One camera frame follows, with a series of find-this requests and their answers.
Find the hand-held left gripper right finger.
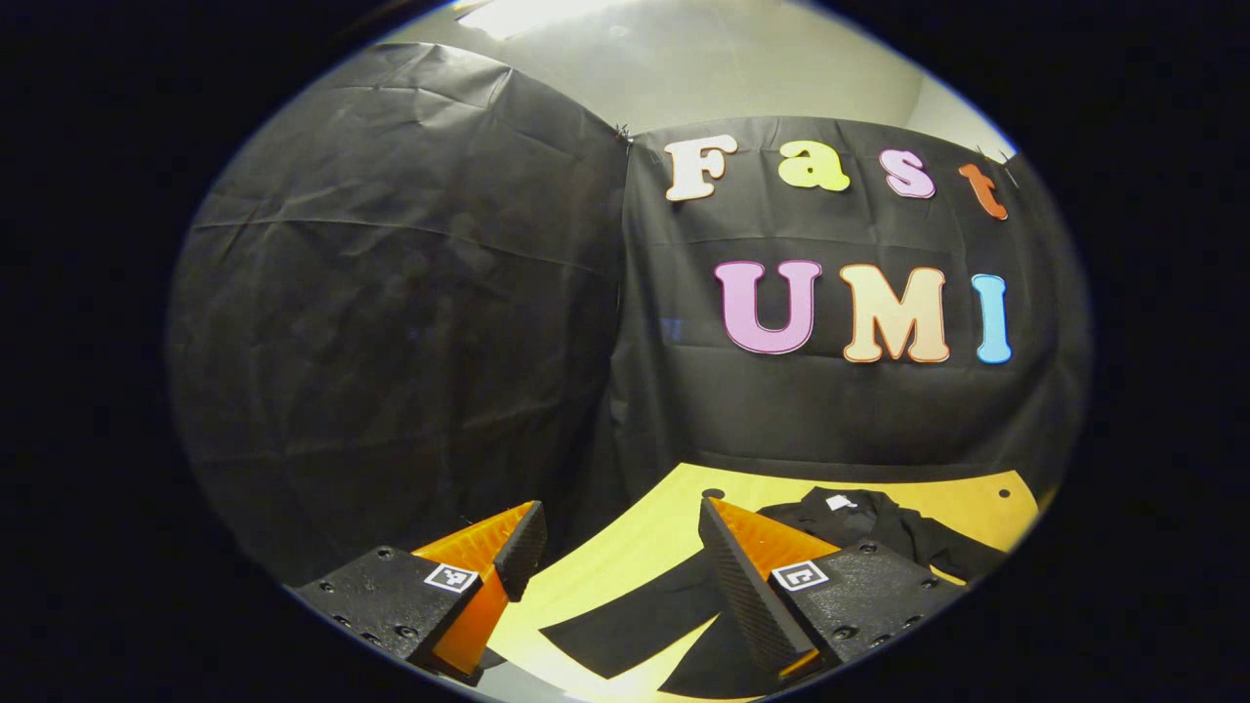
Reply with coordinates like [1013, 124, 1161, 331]
[698, 496, 968, 681]

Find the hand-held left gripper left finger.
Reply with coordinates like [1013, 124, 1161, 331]
[293, 500, 550, 684]

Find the black buttoned jacket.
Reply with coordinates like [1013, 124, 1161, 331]
[539, 486, 1009, 700]

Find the black backdrop cloth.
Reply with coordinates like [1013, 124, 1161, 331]
[166, 41, 1093, 587]

